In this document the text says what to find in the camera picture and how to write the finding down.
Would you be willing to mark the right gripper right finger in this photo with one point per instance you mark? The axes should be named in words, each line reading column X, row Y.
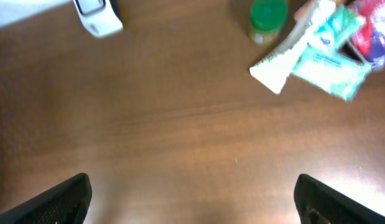
column 318, row 203

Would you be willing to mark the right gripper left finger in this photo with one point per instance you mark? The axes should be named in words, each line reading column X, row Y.
column 67, row 202

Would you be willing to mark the teal wet wipes pack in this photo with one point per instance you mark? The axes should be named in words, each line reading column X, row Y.
column 336, row 74

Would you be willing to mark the white tube with cork cap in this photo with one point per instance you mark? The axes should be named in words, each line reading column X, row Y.
column 273, row 70

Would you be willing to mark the purple red pad pack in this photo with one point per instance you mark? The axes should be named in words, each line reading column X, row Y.
column 369, row 42

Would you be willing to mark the small teal tissue pack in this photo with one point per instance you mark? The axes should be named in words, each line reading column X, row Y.
column 341, row 25

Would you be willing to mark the green lid jar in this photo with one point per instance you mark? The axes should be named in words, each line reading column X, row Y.
column 266, row 19

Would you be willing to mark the orange tissue pack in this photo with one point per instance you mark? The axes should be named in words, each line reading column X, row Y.
column 303, row 10

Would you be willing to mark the white barcode scanner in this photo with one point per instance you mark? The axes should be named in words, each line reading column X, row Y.
column 101, row 18

